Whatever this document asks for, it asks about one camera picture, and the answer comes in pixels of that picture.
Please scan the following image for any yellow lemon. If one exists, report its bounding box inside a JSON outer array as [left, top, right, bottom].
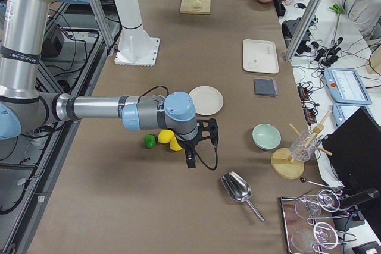
[[169, 137, 183, 152], [158, 129, 175, 144]]

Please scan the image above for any clear glass cup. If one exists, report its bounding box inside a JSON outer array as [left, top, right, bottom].
[[290, 130, 321, 162]]

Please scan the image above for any bamboo cutting board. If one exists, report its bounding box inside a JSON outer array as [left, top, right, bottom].
[[180, 0, 211, 15]]

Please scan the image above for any green lime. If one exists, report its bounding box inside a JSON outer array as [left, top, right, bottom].
[[143, 134, 157, 149]]

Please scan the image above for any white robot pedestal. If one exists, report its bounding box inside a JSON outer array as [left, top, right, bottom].
[[114, 0, 160, 67]]

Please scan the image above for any pale white bun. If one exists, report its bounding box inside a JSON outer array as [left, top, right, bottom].
[[192, 0, 201, 9]]

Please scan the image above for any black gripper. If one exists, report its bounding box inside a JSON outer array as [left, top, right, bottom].
[[177, 118, 219, 169]]

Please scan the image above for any cream round plate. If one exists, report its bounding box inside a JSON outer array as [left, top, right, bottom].
[[189, 86, 224, 115]]

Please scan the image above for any cream rabbit tray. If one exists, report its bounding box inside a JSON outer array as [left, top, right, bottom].
[[242, 39, 279, 74]]

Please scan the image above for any black monitor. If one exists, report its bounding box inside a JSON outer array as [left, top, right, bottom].
[[322, 107, 380, 192]]

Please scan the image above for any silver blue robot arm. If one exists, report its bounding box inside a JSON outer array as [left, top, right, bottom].
[[1, 0, 218, 168]]

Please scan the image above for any aluminium frame post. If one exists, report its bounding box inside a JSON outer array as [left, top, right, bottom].
[[284, 0, 321, 62]]

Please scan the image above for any steel scoop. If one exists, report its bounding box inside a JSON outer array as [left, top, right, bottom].
[[221, 171, 265, 222]]

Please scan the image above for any wire glass rack tray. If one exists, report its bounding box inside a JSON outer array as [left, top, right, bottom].
[[279, 189, 357, 253]]

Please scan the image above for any wooden cup stand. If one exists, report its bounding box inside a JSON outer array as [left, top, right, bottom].
[[271, 110, 333, 179]]

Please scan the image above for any blue teach pendant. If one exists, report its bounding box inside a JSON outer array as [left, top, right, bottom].
[[332, 103, 361, 127], [323, 67, 372, 105]]

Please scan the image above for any mint green bowl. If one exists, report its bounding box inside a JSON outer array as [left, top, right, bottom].
[[252, 123, 281, 150]]

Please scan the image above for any grey folded cloth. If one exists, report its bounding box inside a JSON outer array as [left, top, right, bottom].
[[254, 78, 277, 97]]

